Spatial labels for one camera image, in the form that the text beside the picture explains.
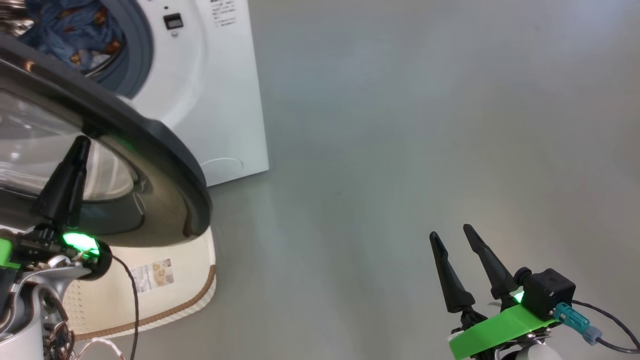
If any stainless steel washer drum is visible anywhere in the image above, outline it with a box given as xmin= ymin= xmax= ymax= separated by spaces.
xmin=0 ymin=0 xmax=31 ymax=37

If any black round glass washer door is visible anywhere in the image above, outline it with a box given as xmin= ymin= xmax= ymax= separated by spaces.
xmin=0 ymin=32 xmax=213 ymax=248

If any paper label on basket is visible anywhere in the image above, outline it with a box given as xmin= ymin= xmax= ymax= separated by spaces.
xmin=131 ymin=258 xmax=175 ymax=293

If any round white filter cover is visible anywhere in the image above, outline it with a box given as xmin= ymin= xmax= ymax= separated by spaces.
xmin=200 ymin=158 xmax=244 ymax=187

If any blue garment with orange print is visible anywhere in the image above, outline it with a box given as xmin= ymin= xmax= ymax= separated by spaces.
xmin=20 ymin=0 xmax=126 ymax=71

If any thin black left gripper cable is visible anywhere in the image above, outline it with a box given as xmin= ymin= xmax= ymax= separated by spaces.
xmin=112 ymin=255 xmax=140 ymax=360

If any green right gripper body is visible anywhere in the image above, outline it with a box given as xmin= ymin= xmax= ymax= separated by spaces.
xmin=448 ymin=292 xmax=558 ymax=360

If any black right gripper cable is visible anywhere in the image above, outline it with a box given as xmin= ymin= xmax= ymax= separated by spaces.
xmin=572 ymin=300 xmax=640 ymax=355

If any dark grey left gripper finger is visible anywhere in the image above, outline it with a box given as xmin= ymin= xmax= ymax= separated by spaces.
xmin=32 ymin=135 xmax=92 ymax=228

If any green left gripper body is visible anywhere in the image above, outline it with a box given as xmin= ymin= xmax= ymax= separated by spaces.
xmin=0 ymin=225 xmax=99 ymax=273

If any teal cable connector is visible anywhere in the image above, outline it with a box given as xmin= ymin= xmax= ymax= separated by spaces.
xmin=554 ymin=301 xmax=603 ymax=346

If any white perforated brown-rimmed laundry basket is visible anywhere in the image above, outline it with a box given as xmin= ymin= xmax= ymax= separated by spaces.
xmin=62 ymin=225 xmax=217 ymax=341

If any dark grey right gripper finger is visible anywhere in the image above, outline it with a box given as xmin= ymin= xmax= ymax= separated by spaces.
xmin=429 ymin=231 xmax=476 ymax=313
xmin=463 ymin=224 xmax=520 ymax=300

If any grey rubber door gasket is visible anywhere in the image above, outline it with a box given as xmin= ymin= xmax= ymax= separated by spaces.
xmin=90 ymin=0 xmax=154 ymax=99

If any printed warning text label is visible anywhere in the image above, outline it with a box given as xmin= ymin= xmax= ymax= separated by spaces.
xmin=210 ymin=0 xmax=237 ymax=27

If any white front-load washing machine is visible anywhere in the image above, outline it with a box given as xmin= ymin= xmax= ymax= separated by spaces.
xmin=0 ymin=0 xmax=270 ymax=187

